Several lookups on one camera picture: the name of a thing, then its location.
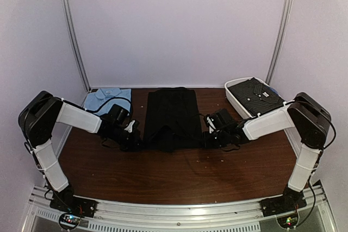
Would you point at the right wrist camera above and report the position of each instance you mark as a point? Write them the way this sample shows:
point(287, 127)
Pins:
point(219, 119)

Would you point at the light blue folded shirt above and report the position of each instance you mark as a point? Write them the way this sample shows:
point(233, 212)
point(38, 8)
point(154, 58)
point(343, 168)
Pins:
point(103, 99)

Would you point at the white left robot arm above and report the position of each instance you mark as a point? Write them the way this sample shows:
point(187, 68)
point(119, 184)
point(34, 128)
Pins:
point(37, 122)

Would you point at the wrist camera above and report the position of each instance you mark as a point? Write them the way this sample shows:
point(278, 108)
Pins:
point(219, 119)
point(117, 116)

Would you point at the grey striped shirt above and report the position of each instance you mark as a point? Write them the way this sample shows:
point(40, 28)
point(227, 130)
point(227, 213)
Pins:
point(255, 96)

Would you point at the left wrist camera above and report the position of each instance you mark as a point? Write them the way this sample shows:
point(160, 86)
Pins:
point(117, 116)

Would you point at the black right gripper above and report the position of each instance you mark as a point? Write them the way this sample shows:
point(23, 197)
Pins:
point(206, 143)

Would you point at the black long sleeve shirt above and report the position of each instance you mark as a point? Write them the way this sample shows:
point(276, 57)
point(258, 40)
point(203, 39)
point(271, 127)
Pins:
point(172, 120)

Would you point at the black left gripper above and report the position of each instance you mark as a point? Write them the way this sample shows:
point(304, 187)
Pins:
point(135, 140)

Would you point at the white plastic basin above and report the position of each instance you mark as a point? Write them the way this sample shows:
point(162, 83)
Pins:
point(239, 101)

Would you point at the right aluminium frame post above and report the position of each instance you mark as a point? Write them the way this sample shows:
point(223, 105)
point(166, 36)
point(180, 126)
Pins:
point(286, 10)

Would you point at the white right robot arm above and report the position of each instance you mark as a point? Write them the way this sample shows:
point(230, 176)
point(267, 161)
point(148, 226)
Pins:
point(305, 122)

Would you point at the aluminium frame post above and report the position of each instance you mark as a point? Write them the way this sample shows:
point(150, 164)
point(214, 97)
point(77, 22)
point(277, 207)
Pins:
point(74, 44)
point(286, 10)

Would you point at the blue patterned shirt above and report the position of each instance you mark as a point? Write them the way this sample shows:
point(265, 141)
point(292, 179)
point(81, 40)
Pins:
point(274, 91)

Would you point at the left aluminium frame post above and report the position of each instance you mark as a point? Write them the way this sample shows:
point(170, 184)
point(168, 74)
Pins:
point(74, 44)

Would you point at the front aluminium rail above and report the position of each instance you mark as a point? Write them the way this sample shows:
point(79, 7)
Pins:
point(245, 215)

